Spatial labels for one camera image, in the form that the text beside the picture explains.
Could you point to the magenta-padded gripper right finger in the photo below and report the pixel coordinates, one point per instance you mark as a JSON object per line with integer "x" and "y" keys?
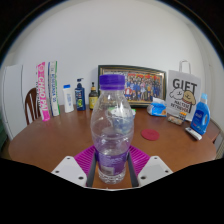
{"x": 151, "y": 168}

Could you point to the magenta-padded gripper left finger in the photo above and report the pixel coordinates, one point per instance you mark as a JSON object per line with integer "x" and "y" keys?
{"x": 71, "y": 168}

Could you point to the clear purple-capped water bottle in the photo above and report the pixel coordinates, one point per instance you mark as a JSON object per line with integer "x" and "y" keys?
{"x": 111, "y": 133}

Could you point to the flat round red coaster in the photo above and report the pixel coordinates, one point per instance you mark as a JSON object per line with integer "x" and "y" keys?
{"x": 150, "y": 134}

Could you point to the small patterned snack packet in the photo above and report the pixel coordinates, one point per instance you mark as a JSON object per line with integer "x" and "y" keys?
{"x": 174, "y": 120}

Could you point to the white remote control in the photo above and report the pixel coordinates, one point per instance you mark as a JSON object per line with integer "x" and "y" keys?
{"x": 193, "y": 133}

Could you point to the blue tissue pack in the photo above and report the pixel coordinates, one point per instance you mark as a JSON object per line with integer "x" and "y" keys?
{"x": 157, "y": 108}

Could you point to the colourful puzzle cube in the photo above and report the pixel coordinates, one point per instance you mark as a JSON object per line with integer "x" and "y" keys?
{"x": 182, "y": 115}

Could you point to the white lotion bottle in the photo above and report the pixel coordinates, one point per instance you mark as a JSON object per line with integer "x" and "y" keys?
{"x": 68, "y": 100}

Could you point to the blue detergent bottle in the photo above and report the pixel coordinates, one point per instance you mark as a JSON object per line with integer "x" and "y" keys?
{"x": 200, "y": 118}

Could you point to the dark blue pump bottle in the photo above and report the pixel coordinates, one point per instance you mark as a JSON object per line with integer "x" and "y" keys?
{"x": 80, "y": 98}

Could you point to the dark yellow-labelled bottle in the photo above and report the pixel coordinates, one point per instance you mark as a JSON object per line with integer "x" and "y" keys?
{"x": 93, "y": 100}

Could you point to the brown wooden chair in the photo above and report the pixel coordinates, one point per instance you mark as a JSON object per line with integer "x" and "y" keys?
{"x": 30, "y": 106}

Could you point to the white paper gift bag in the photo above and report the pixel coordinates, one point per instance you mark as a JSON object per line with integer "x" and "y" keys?
{"x": 183, "y": 93}

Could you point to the pink long box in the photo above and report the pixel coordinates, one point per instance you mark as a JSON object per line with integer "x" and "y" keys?
{"x": 43, "y": 91}

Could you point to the white and green long box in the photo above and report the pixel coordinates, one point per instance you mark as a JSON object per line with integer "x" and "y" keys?
{"x": 54, "y": 88}

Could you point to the framed group photo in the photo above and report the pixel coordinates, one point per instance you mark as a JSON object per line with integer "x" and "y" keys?
{"x": 146, "y": 85}

